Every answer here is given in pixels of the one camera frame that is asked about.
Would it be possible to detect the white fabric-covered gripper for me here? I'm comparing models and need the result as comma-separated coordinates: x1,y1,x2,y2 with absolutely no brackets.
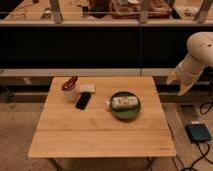
166,64,202,96

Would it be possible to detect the clear plastic bottle white label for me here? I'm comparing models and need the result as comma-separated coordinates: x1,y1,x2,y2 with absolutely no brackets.
106,96,138,109

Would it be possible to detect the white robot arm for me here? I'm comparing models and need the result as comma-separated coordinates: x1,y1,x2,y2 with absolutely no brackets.
166,32,213,96

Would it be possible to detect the black foot pedal box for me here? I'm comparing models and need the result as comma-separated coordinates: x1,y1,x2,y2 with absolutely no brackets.
185,124,212,143

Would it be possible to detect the green bowl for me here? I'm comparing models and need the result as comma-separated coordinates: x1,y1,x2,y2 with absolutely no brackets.
107,91,141,120

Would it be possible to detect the white sponge block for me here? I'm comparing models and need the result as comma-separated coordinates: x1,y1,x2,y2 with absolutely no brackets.
79,84,95,93

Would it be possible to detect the black smartphone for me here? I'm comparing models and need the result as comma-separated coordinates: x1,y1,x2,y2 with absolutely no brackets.
75,92,91,110

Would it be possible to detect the white cup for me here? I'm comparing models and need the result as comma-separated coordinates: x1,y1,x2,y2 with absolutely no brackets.
64,87,77,102

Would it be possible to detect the red object in cup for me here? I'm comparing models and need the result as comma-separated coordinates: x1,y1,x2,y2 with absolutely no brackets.
61,76,78,91

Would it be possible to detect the wooden folding table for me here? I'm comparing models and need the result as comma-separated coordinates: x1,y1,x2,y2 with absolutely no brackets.
28,77,176,158

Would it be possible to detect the long metal shelf bench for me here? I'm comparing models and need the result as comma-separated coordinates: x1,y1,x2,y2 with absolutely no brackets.
0,0,213,77

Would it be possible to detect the black floor cable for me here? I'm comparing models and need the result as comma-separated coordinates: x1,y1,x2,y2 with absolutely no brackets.
167,99,213,171

